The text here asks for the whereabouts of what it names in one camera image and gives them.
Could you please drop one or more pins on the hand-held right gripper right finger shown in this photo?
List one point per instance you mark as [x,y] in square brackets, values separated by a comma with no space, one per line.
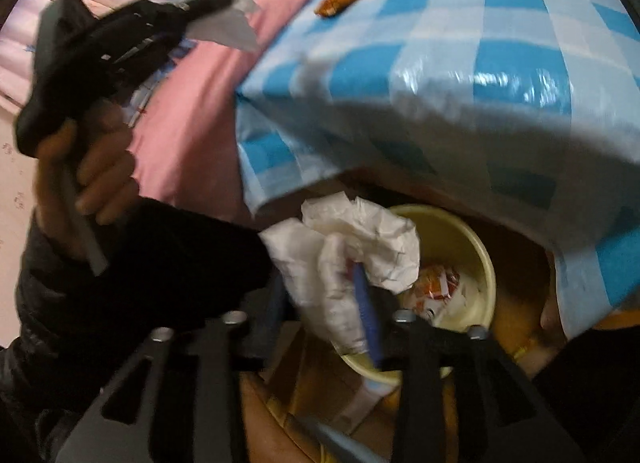
[367,313]

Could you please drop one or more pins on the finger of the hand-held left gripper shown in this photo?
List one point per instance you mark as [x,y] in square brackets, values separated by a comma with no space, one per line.
[212,0]

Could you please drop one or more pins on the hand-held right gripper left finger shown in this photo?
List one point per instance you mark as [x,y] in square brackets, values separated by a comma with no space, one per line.
[210,368]

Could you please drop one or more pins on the white tissue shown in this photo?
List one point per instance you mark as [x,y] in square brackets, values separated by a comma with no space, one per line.
[225,30]

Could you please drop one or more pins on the white paper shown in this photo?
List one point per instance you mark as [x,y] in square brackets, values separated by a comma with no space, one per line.
[350,238]

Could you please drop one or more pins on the yellow trash bin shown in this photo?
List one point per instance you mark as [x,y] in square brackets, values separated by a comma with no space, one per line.
[475,263]

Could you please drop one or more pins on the person's left forearm black sleeve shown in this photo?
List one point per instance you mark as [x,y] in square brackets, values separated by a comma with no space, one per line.
[150,268]

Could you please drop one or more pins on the person's left hand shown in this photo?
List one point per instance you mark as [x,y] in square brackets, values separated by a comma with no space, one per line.
[107,168]

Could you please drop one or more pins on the orange white wrapper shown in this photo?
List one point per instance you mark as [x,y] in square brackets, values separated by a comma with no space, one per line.
[432,288]

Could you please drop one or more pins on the pink blanket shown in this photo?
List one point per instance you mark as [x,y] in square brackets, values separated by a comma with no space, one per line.
[200,118]

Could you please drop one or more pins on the orange snack wrapper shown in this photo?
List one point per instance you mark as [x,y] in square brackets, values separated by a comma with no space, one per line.
[340,0]

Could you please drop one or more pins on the blue white checkered tablecloth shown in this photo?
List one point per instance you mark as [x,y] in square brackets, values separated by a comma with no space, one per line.
[450,68]

